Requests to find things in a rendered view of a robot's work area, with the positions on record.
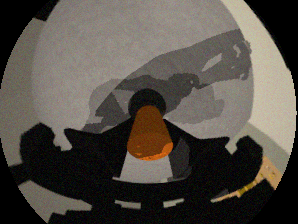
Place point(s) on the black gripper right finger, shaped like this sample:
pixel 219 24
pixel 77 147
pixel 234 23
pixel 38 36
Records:
pixel 188 149

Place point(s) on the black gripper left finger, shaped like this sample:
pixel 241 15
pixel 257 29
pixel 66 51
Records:
pixel 109 145

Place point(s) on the orange knob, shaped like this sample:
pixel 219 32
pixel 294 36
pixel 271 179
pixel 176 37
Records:
pixel 149 138

